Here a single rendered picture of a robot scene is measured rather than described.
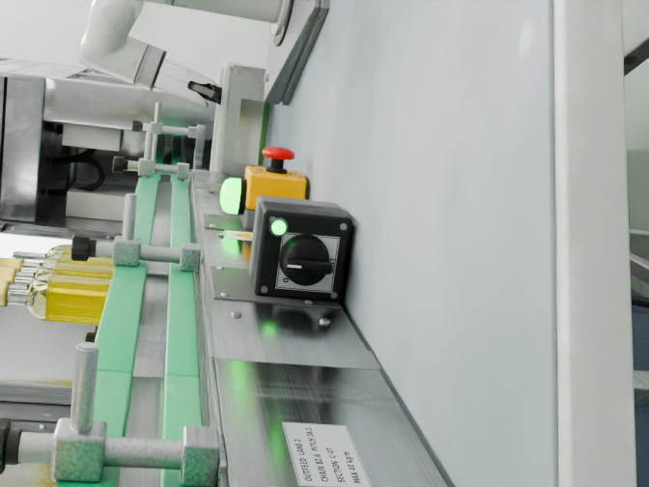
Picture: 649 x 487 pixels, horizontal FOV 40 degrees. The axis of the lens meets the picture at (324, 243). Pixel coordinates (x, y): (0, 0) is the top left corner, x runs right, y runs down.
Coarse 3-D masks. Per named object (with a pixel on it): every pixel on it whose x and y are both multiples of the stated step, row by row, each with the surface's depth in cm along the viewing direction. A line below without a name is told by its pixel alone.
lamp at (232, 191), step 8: (224, 184) 110; (232, 184) 109; (240, 184) 109; (224, 192) 109; (232, 192) 109; (240, 192) 109; (224, 200) 109; (232, 200) 109; (240, 200) 109; (224, 208) 110; (232, 208) 109; (240, 208) 109
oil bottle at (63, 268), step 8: (48, 264) 129; (56, 264) 129; (64, 264) 130; (72, 264) 131; (80, 264) 131; (88, 264) 132; (40, 272) 127; (48, 272) 127; (56, 272) 127; (64, 272) 127; (72, 272) 127; (80, 272) 127; (88, 272) 128; (96, 272) 128; (104, 272) 128; (112, 272) 129
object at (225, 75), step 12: (228, 72) 152; (228, 84) 153; (228, 96) 154; (216, 108) 169; (228, 108) 154; (216, 120) 170; (216, 132) 170; (216, 144) 155; (216, 156) 155; (216, 168) 156
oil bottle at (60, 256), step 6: (60, 252) 136; (48, 258) 133; (54, 258) 133; (60, 258) 133; (66, 258) 133; (90, 258) 135; (96, 258) 136; (102, 258) 136; (108, 258) 137; (42, 264) 133; (96, 264) 133; (102, 264) 133; (108, 264) 134
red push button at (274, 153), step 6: (264, 150) 110; (270, 150) 109; (276, 150) 109; (282, 150) 109; (288, 150) 110; (264, 156) 110; (270, 156) 109; (276, 156) 108; (282, 156) 109; (288, 156) 109; (294, 156) 110; (270, 162) 110; (276, 162) 110; (282, 162) 110; (276, 168) 110; (282, 168) 110
